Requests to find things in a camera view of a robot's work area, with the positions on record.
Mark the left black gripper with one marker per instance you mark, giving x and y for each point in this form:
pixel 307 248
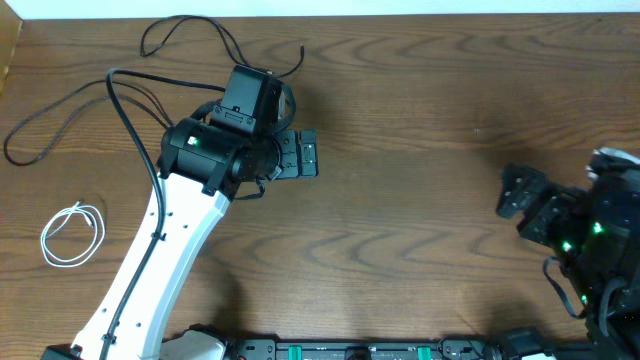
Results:
pixel 298 146

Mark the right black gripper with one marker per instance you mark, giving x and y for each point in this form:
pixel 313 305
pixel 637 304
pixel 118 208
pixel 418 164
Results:
pixel 555 201

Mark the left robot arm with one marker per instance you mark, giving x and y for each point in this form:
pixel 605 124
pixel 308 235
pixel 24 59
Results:
pixel 243 137

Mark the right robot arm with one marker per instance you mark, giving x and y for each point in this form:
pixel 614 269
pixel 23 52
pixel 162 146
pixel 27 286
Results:
pixel 594 236

